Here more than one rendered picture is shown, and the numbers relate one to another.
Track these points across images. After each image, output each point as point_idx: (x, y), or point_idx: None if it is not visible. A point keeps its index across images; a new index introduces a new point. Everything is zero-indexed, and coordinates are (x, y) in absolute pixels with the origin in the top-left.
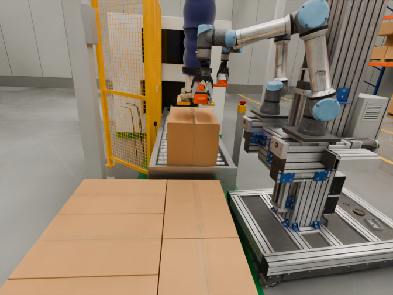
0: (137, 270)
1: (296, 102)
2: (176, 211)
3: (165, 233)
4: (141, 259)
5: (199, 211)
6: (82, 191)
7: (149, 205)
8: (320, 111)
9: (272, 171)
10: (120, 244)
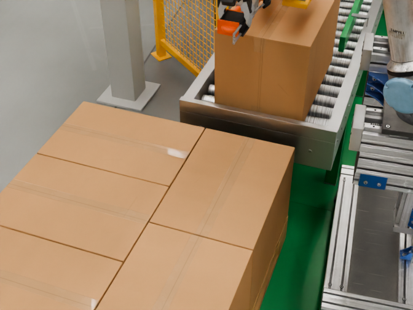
0: (102, 250)
1: None
2: (188, 188)
3: (155, 215)
4: (112, 239)
5: (222, 197)
6: (74, 123)
7: (155, 168)
8: (391, 96)
9: (355, 162)
10: (94, 214)
